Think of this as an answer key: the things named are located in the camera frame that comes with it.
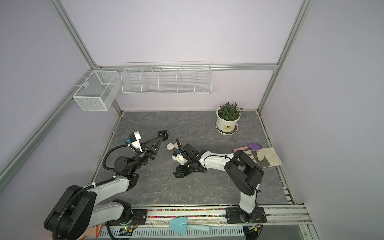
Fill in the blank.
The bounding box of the red white garden glove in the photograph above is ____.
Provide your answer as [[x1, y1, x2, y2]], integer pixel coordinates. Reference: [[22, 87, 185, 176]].
[[77, 225, 103, 240]]

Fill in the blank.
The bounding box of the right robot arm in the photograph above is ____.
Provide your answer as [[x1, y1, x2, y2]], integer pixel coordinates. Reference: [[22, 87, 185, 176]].
[[172, 140, 267, 224]]

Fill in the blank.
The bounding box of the long white wire basket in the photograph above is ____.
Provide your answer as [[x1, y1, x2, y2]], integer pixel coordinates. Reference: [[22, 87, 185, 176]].
[[121, 62, 212, 94]]

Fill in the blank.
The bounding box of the beige grey work glove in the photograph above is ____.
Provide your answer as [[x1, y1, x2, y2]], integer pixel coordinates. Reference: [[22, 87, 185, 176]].
[[245, 148, 282, 169]]

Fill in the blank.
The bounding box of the black earbud charging case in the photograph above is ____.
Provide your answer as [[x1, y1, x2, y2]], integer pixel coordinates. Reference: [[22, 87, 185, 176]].
[[158, 130, 169, 141]]

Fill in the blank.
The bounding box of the purple pink garden scoop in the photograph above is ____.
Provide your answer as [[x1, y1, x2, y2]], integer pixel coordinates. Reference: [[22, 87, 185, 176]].
[[233, 143, 262, 153]]

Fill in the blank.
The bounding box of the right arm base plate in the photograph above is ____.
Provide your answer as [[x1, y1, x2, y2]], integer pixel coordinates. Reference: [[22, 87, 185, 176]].
[[225, 206, 267, 224]]

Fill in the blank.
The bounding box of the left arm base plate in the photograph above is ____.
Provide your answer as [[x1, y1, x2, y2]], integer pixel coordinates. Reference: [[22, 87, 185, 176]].
[[109, 209, 148, 226]]

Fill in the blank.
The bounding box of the teal garden trowel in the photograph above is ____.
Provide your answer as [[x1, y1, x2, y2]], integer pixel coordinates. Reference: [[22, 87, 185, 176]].
[[169, 217, 211, 235]]

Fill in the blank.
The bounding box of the small white mesh basket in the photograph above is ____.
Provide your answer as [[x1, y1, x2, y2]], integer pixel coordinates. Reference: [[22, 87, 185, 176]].
[[73, 71, 122, 112]]

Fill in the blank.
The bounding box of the potted green plant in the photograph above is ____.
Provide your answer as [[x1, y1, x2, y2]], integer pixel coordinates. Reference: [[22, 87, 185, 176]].
[[216, 102, 245, 136]]

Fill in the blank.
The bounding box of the white vented cable duct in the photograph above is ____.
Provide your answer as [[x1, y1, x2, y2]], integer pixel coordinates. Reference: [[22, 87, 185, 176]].
[[110, 226, 245, 239]]

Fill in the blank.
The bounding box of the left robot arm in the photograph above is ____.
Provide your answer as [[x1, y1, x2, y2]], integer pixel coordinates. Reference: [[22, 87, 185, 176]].
[[44, 130, 169, 240]]

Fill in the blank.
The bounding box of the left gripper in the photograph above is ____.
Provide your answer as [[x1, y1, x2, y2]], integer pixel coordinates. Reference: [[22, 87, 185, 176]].
[[130, 136, 163, 173]]

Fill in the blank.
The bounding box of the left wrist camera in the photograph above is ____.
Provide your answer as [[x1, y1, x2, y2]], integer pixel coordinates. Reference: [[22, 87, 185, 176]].
[[126, 132, 143, 153]]

